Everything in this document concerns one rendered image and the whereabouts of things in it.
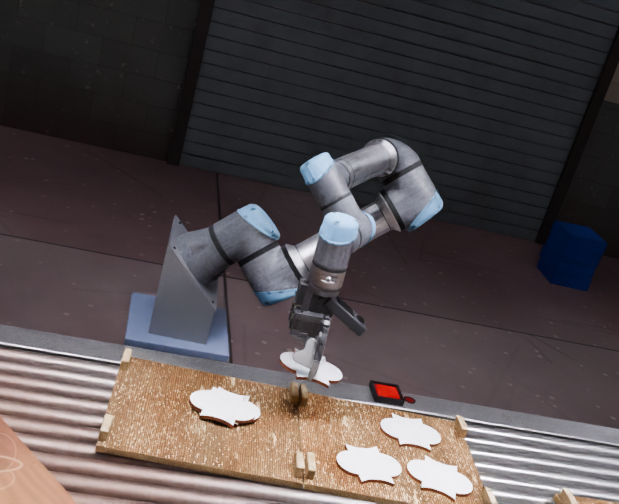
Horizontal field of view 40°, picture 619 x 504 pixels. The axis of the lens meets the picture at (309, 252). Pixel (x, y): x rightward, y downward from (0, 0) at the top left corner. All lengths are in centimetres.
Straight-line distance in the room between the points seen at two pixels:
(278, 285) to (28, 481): 94
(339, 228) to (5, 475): 77
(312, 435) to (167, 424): 32
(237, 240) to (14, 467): 93
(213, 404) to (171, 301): 43
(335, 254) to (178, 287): 58
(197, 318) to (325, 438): 53
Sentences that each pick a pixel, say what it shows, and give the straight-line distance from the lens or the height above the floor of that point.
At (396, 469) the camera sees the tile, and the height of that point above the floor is 94.
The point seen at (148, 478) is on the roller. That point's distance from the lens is 169.
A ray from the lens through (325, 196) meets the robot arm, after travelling 182.
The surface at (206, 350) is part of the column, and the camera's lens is 223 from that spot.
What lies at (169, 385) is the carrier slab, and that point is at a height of 94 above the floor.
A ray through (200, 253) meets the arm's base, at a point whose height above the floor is 111.
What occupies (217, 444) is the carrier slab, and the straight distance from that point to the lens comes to 178.
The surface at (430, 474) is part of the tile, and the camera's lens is 189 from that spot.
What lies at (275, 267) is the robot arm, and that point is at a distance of 216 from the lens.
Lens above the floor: 195
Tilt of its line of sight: 21 degrees down
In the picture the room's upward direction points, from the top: 16 degrees clockwise
